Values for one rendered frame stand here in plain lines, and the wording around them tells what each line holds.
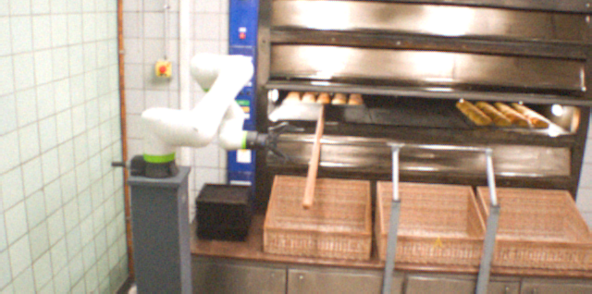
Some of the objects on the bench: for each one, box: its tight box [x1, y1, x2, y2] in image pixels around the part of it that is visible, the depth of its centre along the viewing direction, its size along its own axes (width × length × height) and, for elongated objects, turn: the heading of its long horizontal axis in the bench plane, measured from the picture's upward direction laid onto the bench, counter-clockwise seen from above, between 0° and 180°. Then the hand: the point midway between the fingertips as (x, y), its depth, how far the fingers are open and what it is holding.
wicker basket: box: [475, 187, 592, 271], centre depth 276 cm, size 49×56×28 cm
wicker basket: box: [263, 176, 373, 260], centre depth 287 cm, size 49×56×28 cm
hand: (300, 143), depth 252 cm, fingers open, 13 cm apart
